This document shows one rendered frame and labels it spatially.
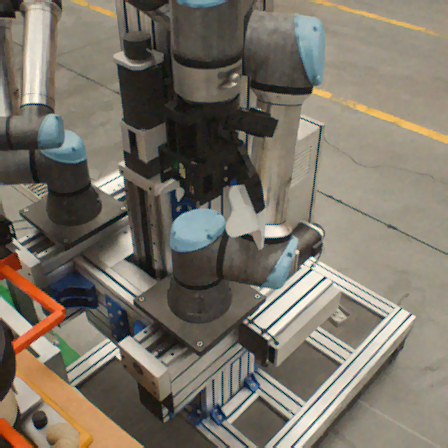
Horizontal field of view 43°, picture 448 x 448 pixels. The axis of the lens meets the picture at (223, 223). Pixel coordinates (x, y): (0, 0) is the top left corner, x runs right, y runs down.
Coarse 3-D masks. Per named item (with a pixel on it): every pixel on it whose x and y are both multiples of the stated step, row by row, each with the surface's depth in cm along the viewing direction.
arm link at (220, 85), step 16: (176, 64) 59; (240, 64) 59; (176, 80) 60; (192, 80) 58; (208, 80) 58; (224, 80) 59; (240, 80) 61; (192, 96) 59; (208, 96) 59; (224, 96) 59
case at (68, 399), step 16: (16, 368) 127; (32, 368) 127; (48, 368) 127; (48, 384) 124; (64, 384) 124; (64, 400) 121; (80, 400) 121; (80, 416) 118; (96, 416) 118; (96, 432) 115; (112, 432) 115
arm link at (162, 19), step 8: (128, 0) 68; (136, 0) 67; (144, 0) 67; (152, 0) 66; (160, 0) 66; (144, 8) 71; (152, 8) 71; (160, 8) 72; (168, 8) 73; (152, 16) 75; (160, 16) 75; (168, 16) 76; (160, 24) 80; (168, 24) 79
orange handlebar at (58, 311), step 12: (12, 276) 130; (24, 288) 127; (36, 288) 127; (36, 300) 126; (48, 300) 124; (60, 312) 121; (48, 324) 119; (24, 336) 116; (36, 336) 117; (24, 348) 116; (0, 420) 101; (0, 432) 100; (12, 432) 99; (12, 444) 98; (24, 444) 98
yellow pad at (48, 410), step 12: (36, 408) 116; (48, 408) 116; (60, 408) 117; (24, 420) 114; (36, 420) 111; (48, 420) 114; (60, 420) 114; (72, 420) 115; (24, 432) 112; (36, 432) 112; (84, 432) 113; (36, 444) 110; (48, 444) 110; (84, 444) 111
